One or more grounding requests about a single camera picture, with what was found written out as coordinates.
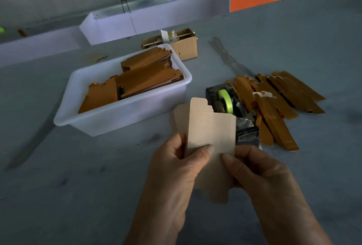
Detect green tape roll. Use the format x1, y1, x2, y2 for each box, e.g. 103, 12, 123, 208
219, 89, 234, 114

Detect black tape dispenser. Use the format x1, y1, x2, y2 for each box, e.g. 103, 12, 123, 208
205, 83, 261, 147

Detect person's left hand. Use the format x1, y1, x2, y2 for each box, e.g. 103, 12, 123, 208
148, 134, 217, 226

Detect gold cartons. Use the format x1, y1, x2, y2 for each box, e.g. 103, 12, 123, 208
78, 47, 184, 114

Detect person's right hand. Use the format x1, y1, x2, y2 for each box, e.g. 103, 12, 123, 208
222, 145, 309, 231

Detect single beige blank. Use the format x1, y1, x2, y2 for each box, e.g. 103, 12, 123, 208
186, 97, 237, 204

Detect pile of gold boxes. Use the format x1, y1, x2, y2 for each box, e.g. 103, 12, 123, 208
226, 71, 326, 152

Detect small cardboard box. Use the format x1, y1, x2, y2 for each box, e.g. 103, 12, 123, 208
141, 28, 199, 62

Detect pile of beige blanks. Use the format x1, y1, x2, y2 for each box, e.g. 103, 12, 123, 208
171, 103, 193, 141

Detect white plastic bin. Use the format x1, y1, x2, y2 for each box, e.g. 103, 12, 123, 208
54, 43, 193, 137

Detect long white tray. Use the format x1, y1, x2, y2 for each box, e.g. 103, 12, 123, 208
0, 26, 91, 68
79, 0, 232, 46

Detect person's right forearm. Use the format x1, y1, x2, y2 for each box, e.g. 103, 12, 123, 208
266, 219, 333, 245

